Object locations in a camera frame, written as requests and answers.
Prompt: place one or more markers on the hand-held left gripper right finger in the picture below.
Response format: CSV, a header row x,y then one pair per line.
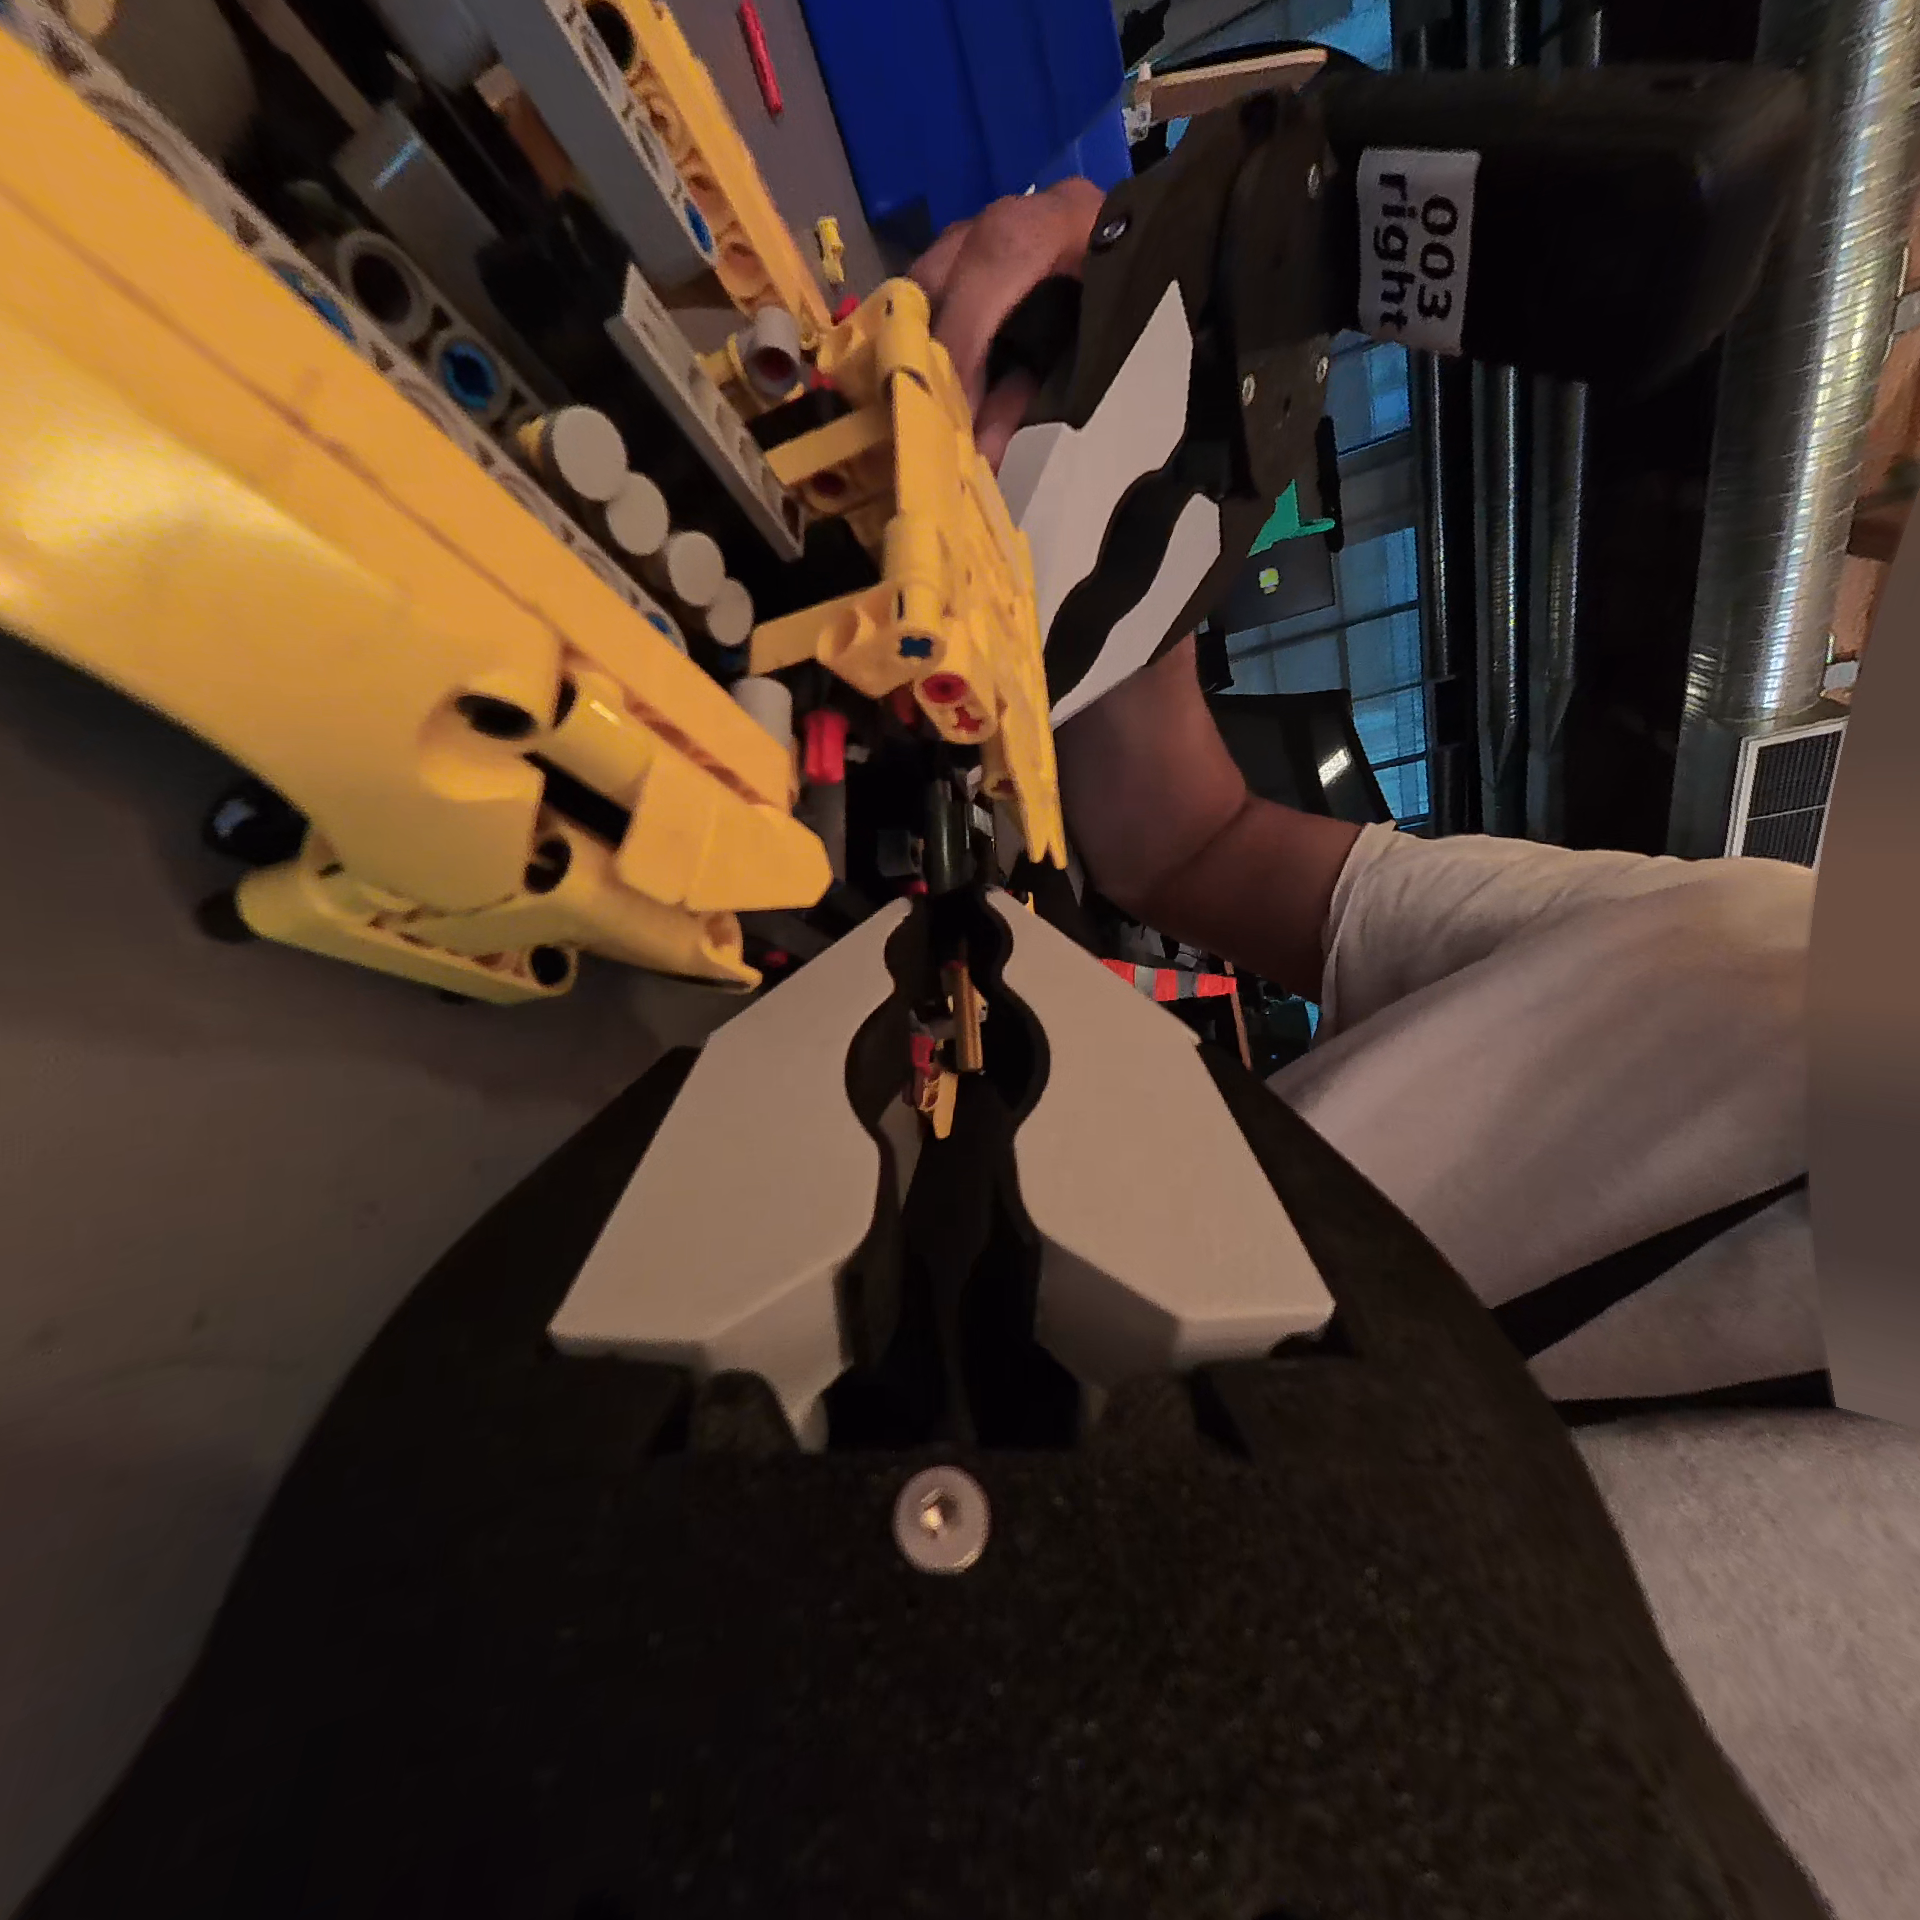
x,y
1171,1185

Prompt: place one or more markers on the person's right hand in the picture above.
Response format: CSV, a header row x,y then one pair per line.
x,y
1003,241

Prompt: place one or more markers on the silver ventilation duct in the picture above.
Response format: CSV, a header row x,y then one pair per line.
x,y
1786,450

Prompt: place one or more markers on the yellow toy brick car model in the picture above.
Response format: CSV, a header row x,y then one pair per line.
x,y
225,524

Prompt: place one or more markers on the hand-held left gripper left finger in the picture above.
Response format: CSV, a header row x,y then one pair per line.
x,y
721,1185

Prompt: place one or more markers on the orange traffic cone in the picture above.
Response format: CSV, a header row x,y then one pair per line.
x,y
1171,978

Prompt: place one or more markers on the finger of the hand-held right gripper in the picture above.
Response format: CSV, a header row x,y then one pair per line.
x,y
1162,600
1066,494

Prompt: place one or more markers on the blue storage bin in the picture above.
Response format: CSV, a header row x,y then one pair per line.
x,y
973,89

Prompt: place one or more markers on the wooden document stand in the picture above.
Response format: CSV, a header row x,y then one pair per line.
x,y
1230,82

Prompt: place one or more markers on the person's right forearm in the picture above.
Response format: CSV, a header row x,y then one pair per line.
x,y
1171,840

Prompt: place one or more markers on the white vent grille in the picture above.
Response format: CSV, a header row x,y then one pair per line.
x,y
1786,797

